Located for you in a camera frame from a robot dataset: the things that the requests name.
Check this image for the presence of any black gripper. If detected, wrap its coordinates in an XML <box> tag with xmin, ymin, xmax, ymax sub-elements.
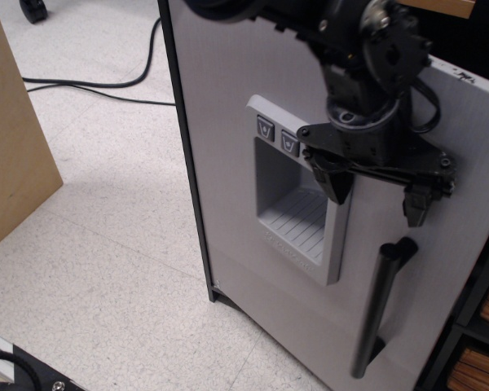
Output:
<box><xmin>297</xmin><ymin>1</ymin><xmax>456</xmax><ymax>227</ymax></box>

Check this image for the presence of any light wooden panel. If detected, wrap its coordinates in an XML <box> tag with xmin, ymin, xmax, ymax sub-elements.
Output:
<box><xmin>0</xmin><ymin>20</ymin><xmax>63</xmax><ymax>242</ymax></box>

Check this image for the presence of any woven basket lower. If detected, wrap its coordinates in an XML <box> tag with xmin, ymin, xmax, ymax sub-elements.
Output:
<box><xmin>447</xmin><ymin>348</ymin><xmax>489</xmax><ymax>390</ymax></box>

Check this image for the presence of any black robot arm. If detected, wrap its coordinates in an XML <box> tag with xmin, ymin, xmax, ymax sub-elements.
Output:
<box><xmin>188</xmin><ymin>1</ymin><xmax>456</xmax><ymax>227</ymax></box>

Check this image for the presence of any dark grey fridge cabinet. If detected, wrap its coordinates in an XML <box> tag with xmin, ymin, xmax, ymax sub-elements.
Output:
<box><xmin>159</xmin><ymin>1</ymin><xmax>489</xmax><ymax>390</ymax></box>

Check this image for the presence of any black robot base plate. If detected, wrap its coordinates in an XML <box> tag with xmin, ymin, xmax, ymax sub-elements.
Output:
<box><xmin>12</xmin><ymin>345</ymin><xmax>86</xmax><ymax>391</ymax></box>

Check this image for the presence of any grey toy fridge door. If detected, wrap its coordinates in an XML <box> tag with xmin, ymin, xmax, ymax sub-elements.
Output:
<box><xmin>159</xmin><ymin>1</ymin><xmax>489</xmax><ymax>390</ymax></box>

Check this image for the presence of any black floor cable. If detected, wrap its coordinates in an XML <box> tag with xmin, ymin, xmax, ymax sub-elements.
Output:
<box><xmin>23</xmin><ymin>18</ymin><xmax>176</xmax><ymax>107</ymax></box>

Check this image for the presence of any black caster wheel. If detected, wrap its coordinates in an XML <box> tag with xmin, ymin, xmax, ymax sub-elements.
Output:
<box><xmin>19</xmin><ymin>0</ymin><xmax>48</xmax><ymax>24</ymax></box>

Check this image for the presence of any black door handle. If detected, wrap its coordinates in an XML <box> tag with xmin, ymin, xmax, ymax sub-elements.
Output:
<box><xmin>350</xmin><ymin>237</ymin><xmax>418</xmax><ymax>379</ymax></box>

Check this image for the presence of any black braided cable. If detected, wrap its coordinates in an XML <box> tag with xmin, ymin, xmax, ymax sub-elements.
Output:
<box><xmin>0</xmin><ymin>351</ymin><xmax>46</xmax><ymax>391</ymax></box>

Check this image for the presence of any cardboard box on top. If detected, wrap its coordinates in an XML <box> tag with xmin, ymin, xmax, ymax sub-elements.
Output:
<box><xmin>398</xmin><ymin>0</ymin><xmax>476</xmax><ymax>19</ymax></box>

